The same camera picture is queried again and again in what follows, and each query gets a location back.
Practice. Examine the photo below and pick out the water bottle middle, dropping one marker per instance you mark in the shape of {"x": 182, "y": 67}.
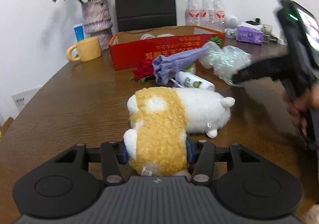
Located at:
{"x": 207, "y": 14}

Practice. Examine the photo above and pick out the red cardboard box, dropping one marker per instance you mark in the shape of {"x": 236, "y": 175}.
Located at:
{"x": 127, "y": 50}

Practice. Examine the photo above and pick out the purple tissue pack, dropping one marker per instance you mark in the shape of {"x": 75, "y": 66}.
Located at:
{"x": 249, "y": 35}

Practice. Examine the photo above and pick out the iridescent plastic wrap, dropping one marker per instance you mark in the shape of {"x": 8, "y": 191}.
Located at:
{"x": 225, "y": 62}

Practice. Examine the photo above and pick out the person right hand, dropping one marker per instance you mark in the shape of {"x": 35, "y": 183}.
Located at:
{"x": 308, "y": 100}

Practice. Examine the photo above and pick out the yellow mug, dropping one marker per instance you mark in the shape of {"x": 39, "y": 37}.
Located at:
{"x": 88, "y": 49}

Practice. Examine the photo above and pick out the black adapter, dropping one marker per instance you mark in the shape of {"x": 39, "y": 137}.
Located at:
{"x": 255, "y": 22}

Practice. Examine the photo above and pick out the yellow white plush toy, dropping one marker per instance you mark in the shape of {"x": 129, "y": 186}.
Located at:
{"x": 161, "y": 118}

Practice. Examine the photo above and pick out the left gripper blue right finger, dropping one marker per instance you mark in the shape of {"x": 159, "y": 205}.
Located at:
{"x": 193, "y": 152}

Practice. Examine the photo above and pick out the white robot toy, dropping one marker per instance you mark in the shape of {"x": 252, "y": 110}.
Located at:
{"x": 231, "y": 23}

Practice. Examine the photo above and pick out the black paper bag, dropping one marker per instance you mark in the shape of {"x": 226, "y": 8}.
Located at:
{"x": 145, "y": 14}

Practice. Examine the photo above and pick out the pink round jar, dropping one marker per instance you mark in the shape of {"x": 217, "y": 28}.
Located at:
{"x": 147, "y": 36}

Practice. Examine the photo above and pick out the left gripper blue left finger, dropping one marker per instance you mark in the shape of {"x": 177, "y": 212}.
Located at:
{"x": 122, "y": 154}

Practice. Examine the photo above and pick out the purple knitted pouch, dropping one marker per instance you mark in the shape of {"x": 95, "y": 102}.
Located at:
{"x": 166, "y": 67}

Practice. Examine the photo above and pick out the water bottle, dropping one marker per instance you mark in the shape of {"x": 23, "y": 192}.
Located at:
{"x": 193, "y": 13}
{"x": 207, "y": 14}
{"x": 219, "y": 15}

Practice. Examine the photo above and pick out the white lotion bottle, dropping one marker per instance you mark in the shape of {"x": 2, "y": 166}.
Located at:
{"x": 189, "y": 80}

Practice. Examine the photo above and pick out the water bottle left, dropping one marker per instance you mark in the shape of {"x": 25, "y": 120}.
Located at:
{"x": 193, "y": 13}

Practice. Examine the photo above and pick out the water bottle right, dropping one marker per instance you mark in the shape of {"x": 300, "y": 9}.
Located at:
{"x": 219, "y": 15}

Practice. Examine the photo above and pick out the white plastic container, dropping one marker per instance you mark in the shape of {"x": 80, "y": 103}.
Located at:
{"x": 165, "y": 35}

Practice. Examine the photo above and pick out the cardboard box on floor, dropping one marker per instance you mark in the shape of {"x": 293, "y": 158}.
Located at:
{"x": 6, "y": 126}

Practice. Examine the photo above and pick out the small glass jar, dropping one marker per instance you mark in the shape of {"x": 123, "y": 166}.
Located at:
{"x": 267, "y": 30}

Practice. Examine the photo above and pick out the red artificial rose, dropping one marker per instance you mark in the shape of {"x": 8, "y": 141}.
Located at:
{"x": 143, "y": 72}

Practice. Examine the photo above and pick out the purple ceramic vase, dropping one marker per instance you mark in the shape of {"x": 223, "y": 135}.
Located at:
{"x": 97, "y": 21}

